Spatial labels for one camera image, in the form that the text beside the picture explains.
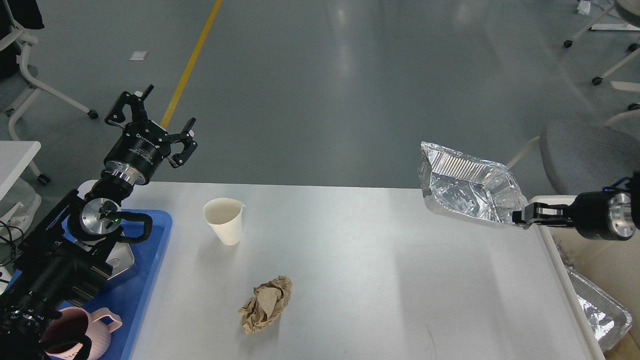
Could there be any steel rectangular container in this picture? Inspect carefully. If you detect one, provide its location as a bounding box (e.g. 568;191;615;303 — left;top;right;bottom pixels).
105;242;138;282

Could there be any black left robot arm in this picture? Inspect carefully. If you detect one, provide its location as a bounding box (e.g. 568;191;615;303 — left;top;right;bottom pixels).
1;85;198;360

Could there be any white side table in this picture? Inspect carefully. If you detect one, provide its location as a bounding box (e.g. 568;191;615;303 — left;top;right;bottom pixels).
0;140;52;236

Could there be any pink mug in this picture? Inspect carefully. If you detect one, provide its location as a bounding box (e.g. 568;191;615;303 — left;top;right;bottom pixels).
39;306;123;360

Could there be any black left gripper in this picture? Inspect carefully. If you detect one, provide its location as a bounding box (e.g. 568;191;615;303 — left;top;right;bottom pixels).
103;84;198;185

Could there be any white chair base right background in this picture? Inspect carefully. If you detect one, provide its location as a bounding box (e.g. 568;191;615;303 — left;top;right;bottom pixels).
563;0;640;128

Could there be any brown paper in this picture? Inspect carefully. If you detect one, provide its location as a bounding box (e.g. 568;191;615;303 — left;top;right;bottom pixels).
237;275;294;335

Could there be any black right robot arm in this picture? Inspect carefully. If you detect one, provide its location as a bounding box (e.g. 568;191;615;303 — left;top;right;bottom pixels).
510;171;640;241

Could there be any white chair left background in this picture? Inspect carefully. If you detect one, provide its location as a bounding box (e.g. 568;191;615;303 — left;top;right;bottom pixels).
1;0;99;141

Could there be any white plastic bin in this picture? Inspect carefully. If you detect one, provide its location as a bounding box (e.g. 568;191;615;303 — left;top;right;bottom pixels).
538;227;640;360

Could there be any aluminium foil tray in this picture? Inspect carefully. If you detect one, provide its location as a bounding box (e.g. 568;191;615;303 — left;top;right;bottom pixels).
418;141;529;228

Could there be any white paper cup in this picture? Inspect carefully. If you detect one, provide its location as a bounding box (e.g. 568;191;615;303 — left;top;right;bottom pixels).
202;197;246;246

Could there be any black cable left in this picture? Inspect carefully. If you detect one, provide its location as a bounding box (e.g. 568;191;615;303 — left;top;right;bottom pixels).
0;220;25;273

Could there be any blue plastic tray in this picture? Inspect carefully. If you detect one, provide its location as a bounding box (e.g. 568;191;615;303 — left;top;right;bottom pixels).
5;209;173;360

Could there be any grey office chair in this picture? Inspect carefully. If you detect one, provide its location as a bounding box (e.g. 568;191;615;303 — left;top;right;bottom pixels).
505;119;640;199

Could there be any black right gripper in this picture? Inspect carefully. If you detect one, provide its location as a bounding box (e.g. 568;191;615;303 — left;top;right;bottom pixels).
510;191;637;241

